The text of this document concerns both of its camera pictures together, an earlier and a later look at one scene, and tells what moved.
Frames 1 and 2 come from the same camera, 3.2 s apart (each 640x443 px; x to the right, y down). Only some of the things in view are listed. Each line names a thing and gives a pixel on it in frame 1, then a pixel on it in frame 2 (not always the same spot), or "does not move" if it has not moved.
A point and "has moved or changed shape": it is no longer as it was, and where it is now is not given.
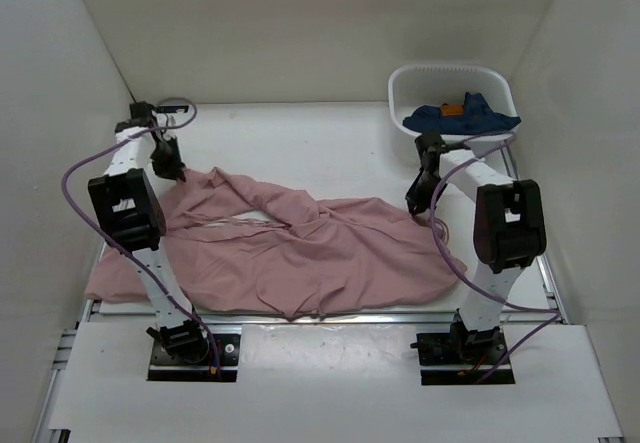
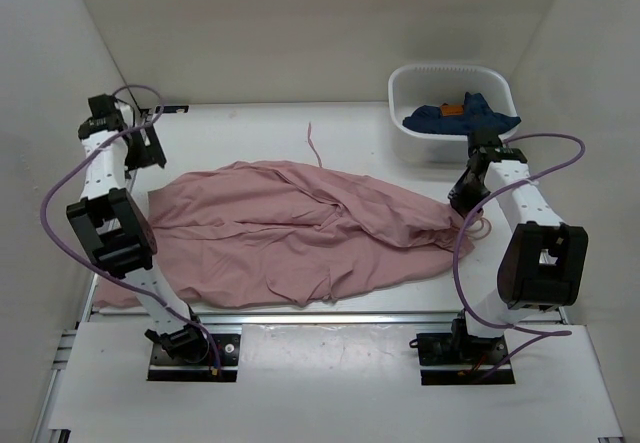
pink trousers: x=231 y=246 has moved or changed shape
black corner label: x=170 y=109 does not move
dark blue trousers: x=474 y=116 does not move
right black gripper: x=418 y=203 → x=462 y=203
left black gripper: x=174 y=170 → x=151 y=155
